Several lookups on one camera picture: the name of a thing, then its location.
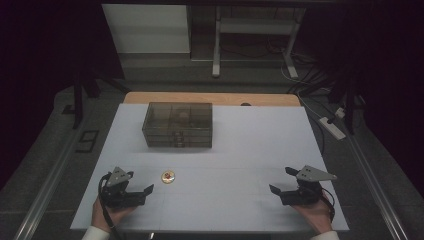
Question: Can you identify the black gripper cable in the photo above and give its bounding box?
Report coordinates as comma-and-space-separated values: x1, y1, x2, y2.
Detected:
319, 187, 336, 223
97, 172, 124, 240

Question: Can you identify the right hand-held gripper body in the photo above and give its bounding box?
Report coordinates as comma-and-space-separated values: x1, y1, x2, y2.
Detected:
279, 164, 338, 206

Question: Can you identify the bundle of floor cables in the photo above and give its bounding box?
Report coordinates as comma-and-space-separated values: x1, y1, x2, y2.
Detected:
219, 34, 334, 96

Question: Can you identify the round gold red badge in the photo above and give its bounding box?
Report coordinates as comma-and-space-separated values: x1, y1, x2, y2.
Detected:
161, 169, 176, 185

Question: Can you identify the black tripod stand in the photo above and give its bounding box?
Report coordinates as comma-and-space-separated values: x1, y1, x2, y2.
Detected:
71, 66, 132, 130
328, 66, 368, 136

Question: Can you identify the aluminium rail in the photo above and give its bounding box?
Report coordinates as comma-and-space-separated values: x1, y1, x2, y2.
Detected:
13, 131, 86, 240
346, 128, 410, 240

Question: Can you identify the black floor socket frame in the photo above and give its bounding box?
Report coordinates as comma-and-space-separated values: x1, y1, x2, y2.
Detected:
75, 129, 100, 154

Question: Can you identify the wooden table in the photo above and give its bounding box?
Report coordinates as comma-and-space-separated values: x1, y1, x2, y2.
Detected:
123, 91, 302, 108

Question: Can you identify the person's left hand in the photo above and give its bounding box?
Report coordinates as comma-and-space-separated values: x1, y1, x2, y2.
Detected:
91, 196, 138, 233

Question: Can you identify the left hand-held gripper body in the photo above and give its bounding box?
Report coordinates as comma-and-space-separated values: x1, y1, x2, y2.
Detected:
99, 166, 148, 210

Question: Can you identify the white cabinet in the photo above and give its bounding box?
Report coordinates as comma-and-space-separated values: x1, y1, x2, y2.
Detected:
101, 3, 191, 55

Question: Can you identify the white metal desk frame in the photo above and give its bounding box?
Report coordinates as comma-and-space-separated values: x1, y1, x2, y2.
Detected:
212, 5, 306, 80

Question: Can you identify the white power strip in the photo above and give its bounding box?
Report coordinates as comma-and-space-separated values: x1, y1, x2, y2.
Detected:
318, 116, 347, 141

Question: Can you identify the person's right hand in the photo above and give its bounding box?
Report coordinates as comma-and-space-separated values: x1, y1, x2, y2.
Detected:
291, 198, 334, 235

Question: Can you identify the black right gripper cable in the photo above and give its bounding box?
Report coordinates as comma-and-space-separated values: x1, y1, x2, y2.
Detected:
319, 187, 336, 223

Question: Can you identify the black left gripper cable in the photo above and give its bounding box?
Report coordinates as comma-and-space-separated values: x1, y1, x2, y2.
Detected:
97, 172, 124, 240

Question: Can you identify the transparent grey drawer box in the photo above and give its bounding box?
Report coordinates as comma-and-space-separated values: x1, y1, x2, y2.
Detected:
141, 101, 214, 149

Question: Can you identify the white table mat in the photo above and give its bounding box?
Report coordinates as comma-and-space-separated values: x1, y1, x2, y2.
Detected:
69, 102, 350, 233

